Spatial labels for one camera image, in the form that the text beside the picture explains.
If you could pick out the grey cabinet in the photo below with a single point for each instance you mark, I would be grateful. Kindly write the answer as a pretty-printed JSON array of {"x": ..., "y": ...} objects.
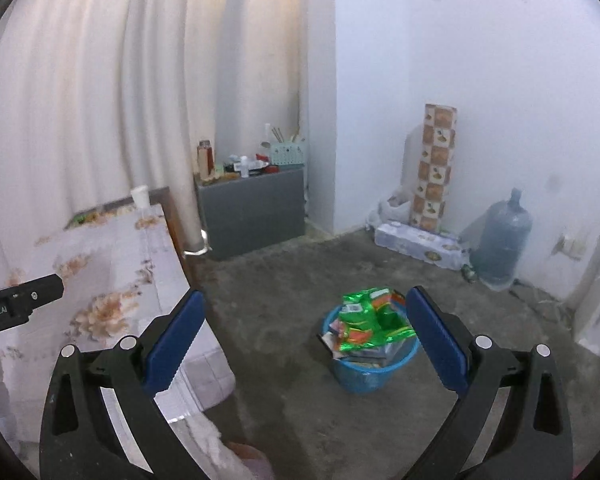
[{"x": 250, "y": 215}]

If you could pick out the large colourful snack bag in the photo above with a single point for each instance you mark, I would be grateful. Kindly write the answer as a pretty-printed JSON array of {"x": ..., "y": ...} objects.
[{"x": 375, "y": 352}]

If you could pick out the small white bottle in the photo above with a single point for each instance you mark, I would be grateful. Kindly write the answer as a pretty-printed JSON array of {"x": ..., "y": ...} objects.
[{"x": 243, "y": 167}]

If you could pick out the white curtain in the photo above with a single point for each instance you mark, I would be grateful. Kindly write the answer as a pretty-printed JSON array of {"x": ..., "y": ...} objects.
[{"x": 105, "y": 85}]

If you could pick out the wrapped pack of bottles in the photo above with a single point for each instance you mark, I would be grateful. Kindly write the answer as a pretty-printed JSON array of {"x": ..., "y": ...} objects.
[{"x": 415, "y": 242}]

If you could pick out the white plastic bag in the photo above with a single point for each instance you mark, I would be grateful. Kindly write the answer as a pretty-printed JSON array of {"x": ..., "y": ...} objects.
[{"x": 390, "y": 207}]

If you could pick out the shiny green snack bag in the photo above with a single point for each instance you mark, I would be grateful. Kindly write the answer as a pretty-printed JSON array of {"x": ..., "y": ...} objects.
[{"x": 365, "y": 320}]

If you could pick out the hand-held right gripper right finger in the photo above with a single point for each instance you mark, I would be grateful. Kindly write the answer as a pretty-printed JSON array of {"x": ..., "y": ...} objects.
[{"x": 435, "y": 340}]

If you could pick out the white fleece clothing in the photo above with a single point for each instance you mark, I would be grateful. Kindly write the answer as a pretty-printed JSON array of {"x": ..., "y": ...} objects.
[{"x": 215, "y": 450}]

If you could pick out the white paper cup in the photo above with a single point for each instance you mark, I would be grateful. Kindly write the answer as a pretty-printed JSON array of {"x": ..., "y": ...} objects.
[{"x": 140, "y": 197}]

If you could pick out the small green packet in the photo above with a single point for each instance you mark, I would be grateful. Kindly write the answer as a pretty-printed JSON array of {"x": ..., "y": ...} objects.
[{"x": 84, "y": 218}]

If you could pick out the blue plastic wastebasket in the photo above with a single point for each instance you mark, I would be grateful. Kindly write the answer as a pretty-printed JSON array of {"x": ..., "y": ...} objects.
[{"x": 365, "y": 377}]

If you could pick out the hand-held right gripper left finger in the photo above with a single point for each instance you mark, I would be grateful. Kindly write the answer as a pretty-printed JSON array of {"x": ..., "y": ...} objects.
[{"x": 177, "y": 340}]

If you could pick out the checkered tile box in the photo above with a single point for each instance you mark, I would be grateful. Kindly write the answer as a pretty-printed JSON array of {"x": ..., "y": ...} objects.
[{"x": 435, "y": 170}]

